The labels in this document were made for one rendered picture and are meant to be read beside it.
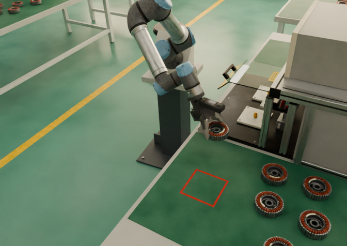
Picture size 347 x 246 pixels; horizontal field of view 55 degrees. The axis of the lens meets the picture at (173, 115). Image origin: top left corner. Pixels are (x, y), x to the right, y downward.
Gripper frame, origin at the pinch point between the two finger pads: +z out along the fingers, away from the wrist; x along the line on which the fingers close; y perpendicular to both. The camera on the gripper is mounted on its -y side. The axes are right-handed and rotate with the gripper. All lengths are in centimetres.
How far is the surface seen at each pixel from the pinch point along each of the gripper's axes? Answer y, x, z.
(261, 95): 8, -52, 5
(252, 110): 5.1, -35.6, 7.2
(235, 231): -20.9, 32.5, 25.7
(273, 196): -26.3, 11.0, 25.0
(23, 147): 195, 28, -15
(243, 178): -10.9, 7.4, 20.0
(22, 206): 145, 62, 15
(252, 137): -3.4, -17.1, 13.5
